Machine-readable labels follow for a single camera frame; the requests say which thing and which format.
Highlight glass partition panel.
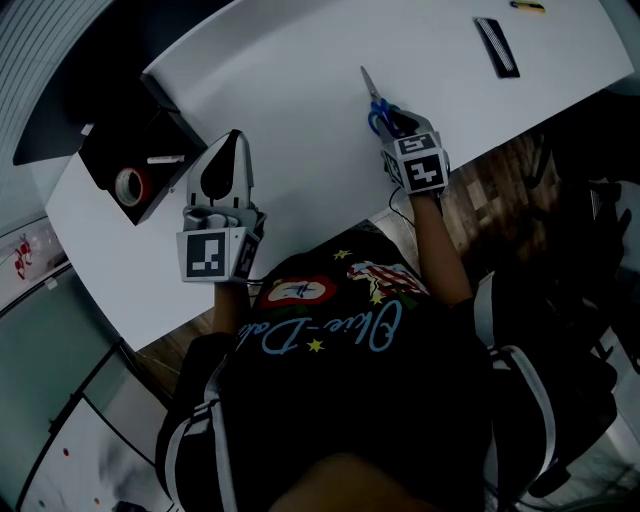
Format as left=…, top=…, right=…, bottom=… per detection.
left=0, top=269, right=126, bottom=501

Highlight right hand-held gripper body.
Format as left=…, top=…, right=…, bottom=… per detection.
left=380, top=130, right=451, bottom=195

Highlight red tape roll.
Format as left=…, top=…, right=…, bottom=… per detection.
left=114, top=167, right=154, bottom=207

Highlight person's left forearm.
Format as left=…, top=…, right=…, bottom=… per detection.
left=212, top=280, right=251, bottom=336

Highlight small black rectangular block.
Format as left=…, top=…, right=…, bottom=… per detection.
left=473, top=17, right=522, bottom=80

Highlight wide dark desk divider panel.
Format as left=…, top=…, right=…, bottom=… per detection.
left=12, top=0, right=236, bottom=167

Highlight blue handled scissors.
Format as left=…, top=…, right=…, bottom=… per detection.
left=359, top=65, right=402, bottom=137

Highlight black-framed whiteboard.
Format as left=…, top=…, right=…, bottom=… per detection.
left=14, top=394, right=171, bottom=512

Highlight large clear bottle red cap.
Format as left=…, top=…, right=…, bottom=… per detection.
left=0, top=219, right=66, bottom=281

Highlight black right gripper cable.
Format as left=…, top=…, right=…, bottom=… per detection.
left=388, top=185, right=419, bottom=236

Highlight person's right forearm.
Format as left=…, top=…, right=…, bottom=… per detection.
left=407, top=192, right=474, bottom=307

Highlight black box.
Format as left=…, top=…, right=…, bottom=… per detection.
left=78, top=72, right=209, bottom=227

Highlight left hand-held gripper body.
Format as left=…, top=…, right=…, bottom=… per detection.
left=175, top=203, right=268, bottom=285

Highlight black office chair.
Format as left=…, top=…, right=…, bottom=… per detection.
left=524, top=89, right=640, bottom=371

